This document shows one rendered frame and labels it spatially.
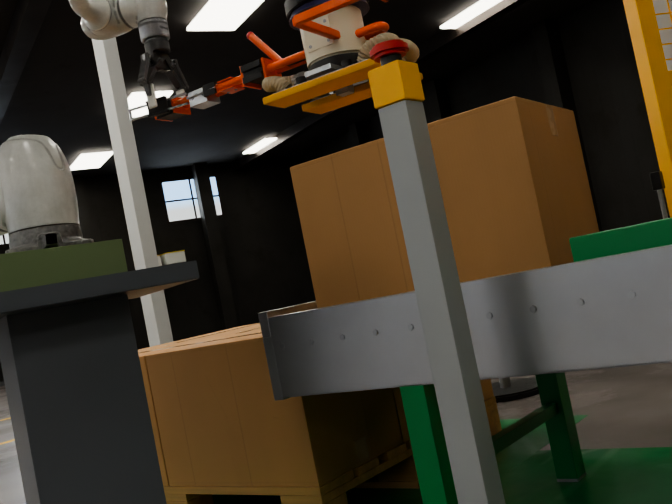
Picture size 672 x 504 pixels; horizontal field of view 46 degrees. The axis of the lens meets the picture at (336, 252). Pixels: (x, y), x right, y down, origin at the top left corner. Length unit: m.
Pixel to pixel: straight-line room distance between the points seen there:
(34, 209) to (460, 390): 0.99
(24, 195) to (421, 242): 0.89
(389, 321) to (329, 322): 0.16
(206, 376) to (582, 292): 1.19
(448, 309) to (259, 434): 0.95
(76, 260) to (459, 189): 0.83
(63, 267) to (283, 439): 0.75
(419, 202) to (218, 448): 1.17
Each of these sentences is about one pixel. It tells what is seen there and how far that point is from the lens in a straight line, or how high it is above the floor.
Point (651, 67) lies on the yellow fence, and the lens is 2.18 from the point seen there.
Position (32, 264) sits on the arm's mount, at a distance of 1.73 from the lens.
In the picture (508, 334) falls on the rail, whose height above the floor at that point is 0.48.
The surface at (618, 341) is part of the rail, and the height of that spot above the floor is 0.45.
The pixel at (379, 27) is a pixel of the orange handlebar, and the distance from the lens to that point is 2.09.
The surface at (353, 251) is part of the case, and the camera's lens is 1.86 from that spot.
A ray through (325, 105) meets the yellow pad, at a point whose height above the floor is 1.14.
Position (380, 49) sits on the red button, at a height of 1.03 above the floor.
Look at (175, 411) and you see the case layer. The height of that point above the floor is 0.37.
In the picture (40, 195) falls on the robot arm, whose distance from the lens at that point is 1.82.
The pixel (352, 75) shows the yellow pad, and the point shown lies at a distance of 1.98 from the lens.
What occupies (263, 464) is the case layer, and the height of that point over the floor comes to 0.21.
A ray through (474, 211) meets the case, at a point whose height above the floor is 0.74.
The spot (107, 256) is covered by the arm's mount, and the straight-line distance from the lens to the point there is 1.76.
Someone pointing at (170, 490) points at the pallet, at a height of 0.13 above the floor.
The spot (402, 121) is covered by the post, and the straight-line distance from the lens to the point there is 1.38.
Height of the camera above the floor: 0.64
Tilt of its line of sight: 2 degrees up
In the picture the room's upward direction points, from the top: 11 degrees counter-clockwise
